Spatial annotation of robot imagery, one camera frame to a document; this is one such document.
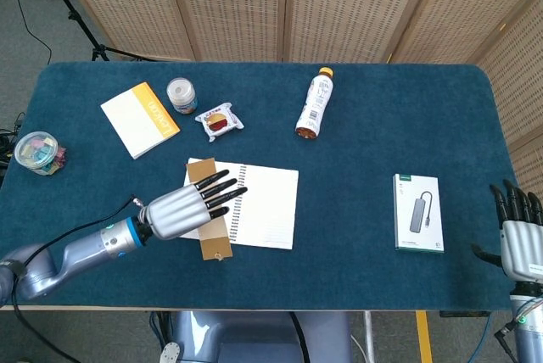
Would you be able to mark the tan cardboard bookmark with tassel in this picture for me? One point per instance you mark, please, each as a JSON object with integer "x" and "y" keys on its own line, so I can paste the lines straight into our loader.
{"x": 214, "y": 238}

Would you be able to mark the blue velvet table cloth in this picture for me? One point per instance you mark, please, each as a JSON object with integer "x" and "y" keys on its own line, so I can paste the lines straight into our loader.
{"x": 360, "y": 278}

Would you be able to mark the grey-blue robot torso base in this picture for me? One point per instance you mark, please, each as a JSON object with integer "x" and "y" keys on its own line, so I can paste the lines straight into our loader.
{"x": 254, "y": 337}

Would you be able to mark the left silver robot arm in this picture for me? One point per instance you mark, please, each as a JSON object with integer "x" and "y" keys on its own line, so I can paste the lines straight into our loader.
{"x": 80, "y": 252}

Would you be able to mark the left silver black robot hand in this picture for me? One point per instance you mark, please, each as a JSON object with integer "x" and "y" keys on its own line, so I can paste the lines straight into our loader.
{"x": 178, "y": 212}

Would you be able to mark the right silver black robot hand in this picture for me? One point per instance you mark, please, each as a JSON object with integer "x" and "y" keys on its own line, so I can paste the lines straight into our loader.
{"x": 522, "y": 244}

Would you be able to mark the yellow and white notepad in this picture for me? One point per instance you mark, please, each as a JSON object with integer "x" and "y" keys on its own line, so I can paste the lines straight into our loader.
{"x": 136, "y": 121}

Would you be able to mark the woven wicker folding screen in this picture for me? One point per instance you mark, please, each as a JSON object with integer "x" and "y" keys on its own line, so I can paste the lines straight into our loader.
{"x": 339, "y": 7}

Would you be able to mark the open white spiral notebook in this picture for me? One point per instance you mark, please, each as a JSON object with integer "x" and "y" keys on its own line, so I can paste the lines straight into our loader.
{"x": 271, "y": 206}

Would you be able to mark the white bottle with orange cap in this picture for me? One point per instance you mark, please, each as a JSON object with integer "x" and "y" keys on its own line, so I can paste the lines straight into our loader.
{"x": 316, "y": 104}

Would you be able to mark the glass jar with white lid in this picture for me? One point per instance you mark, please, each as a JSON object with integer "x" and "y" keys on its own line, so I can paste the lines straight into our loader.
{"x": 181, "y": 96}

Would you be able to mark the black tripod stand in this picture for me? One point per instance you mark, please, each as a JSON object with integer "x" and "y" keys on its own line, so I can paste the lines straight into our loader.
{"x": 99, "y": 51}

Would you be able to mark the white USB hub box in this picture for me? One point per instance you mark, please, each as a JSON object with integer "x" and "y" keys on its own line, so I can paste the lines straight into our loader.
{"x": 418, "y": 214}

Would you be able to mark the wrapped sandwich biscuit packet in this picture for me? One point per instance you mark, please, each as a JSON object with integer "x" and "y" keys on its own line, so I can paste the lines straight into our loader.
{"x": 218, "y": 121}

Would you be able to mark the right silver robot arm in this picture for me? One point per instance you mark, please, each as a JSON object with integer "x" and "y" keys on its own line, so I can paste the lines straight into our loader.
{"x": 528, "y": 329}

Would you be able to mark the clear tub of colourful clips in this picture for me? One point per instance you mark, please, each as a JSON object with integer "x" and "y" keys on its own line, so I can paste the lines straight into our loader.
{"x": 36, "y": 153}

